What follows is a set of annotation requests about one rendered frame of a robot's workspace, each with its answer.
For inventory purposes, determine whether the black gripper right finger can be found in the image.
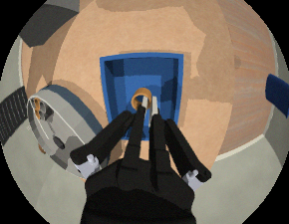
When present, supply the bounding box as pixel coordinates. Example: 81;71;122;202
148;97;211;195

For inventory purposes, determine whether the blue shallow tray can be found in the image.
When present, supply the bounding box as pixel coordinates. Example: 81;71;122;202
100;52;183;125

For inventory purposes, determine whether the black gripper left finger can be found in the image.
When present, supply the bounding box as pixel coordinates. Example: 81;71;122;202
70;96;147;192

